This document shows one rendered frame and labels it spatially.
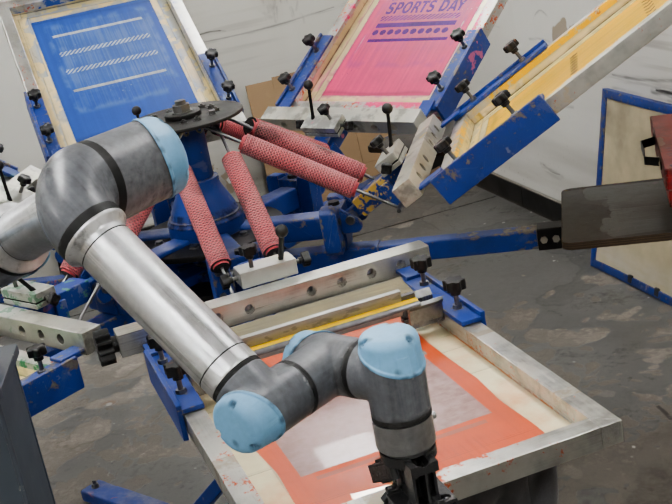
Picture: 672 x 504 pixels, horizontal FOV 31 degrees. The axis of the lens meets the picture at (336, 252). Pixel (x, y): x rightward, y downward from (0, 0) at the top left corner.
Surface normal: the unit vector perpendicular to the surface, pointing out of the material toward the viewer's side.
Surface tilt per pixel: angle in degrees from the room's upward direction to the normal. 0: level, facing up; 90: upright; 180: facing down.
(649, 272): 77
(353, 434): 0
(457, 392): 0
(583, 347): 0
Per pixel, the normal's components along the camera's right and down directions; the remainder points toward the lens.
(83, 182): 0.33, -0.55
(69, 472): -0.17, -0.93
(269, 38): 0.33, 0.26
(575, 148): -0.93, 0.26
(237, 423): -0.62, 0.36
